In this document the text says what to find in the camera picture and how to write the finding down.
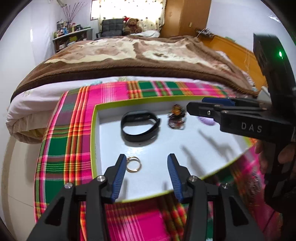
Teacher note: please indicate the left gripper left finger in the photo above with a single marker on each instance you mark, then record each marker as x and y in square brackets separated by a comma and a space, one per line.
[61, 219]

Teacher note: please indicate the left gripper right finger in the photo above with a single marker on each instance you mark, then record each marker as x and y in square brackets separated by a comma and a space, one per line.
[231, 219]

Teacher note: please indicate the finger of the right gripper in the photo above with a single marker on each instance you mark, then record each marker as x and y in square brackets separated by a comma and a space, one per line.
[206, 110]
[231, 101]

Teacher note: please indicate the black wristband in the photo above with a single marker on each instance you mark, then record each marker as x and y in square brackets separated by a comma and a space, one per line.
[147, 123]

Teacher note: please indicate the person's right hand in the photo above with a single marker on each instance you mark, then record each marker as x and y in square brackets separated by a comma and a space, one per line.
[266, 155]

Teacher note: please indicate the wooden headboard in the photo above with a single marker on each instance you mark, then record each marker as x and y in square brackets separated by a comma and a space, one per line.
[240, 56]

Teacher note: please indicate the brown fleece blanket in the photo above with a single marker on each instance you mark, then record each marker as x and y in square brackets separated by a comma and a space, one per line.
[177, 57]

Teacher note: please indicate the pink plaid cloth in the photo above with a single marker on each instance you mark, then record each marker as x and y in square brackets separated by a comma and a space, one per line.
[65, 157]

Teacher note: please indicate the yellow-green shallow tray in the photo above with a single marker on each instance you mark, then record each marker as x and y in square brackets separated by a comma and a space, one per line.
[203, 149]

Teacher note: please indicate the wooden wardrobe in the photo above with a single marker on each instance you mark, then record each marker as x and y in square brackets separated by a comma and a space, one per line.
[185, 17]

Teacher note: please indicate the white bed sheet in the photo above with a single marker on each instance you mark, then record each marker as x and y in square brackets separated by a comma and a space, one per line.
[30, 110]

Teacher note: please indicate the patterned window curtain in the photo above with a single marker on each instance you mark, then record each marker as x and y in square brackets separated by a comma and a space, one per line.
[150, 13]

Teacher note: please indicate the brown teddy bear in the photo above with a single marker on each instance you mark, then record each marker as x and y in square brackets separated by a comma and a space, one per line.
[131, 26]

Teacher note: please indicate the dark grey armchair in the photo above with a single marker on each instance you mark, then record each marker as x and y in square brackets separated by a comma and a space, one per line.
[111, 28]

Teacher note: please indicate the cluttered side desk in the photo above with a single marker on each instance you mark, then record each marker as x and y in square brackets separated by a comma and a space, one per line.
[81, 35]

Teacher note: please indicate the purple dried branches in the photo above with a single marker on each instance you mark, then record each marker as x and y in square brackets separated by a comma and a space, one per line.
[70, 11]

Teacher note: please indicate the wall air conditioner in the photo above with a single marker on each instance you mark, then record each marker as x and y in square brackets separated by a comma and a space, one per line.
[61, 4]

